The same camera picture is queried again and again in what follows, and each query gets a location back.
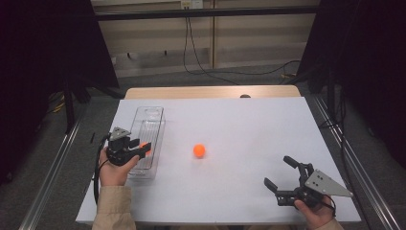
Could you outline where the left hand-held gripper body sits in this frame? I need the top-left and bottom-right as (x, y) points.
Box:
(105, 126), (142, 167)

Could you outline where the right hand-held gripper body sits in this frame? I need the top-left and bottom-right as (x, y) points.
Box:
(275, 162), (354, 209)

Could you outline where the clear plastic tray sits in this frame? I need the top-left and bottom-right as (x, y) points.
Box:
(127, 105), (167, 180)

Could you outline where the person's left hand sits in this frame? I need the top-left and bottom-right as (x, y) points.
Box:
(99, 148), (141, 188)

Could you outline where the person's right hand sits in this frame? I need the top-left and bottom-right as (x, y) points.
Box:
(293, 196), (336, 230)

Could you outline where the black stand leg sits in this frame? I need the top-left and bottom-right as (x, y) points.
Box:
(61, 80), (78, 134)

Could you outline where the black curtain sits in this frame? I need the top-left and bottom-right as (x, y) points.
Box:
(0, 0), (121, 186)
(298, 0), (406, 167)

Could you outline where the black horizontal bar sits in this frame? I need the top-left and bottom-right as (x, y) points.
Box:
(94, 5), (320, 22)

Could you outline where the right hand-held gripper cable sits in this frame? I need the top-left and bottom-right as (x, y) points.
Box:
(325, 195), (338, 219)

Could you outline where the hand-held gripper cable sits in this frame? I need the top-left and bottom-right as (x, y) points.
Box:
(325, 195), (338, 219)
(93, 133), (111, 205)

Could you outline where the left hand-held gripper cable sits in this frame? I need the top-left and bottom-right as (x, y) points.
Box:
(93, 133), (111, 205)

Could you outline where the metal floor rail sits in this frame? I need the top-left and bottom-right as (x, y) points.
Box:
(18, 104), (88, 230)
(310, 95), (402, 230)

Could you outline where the bundle of black floor cables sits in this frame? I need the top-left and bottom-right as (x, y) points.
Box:
(319, 84), (362, 205)

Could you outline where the yellow cable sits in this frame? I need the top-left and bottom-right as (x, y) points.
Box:
(47, 92), (67, 115)

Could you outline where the black floor cable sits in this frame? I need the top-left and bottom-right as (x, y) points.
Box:
(204, 59), (302, 77)

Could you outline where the black hanging cable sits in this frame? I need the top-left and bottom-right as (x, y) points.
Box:
(182, 16), (240, 86)

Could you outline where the white wall outlet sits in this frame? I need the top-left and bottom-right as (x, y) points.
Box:
(180, 0), (204, 10)

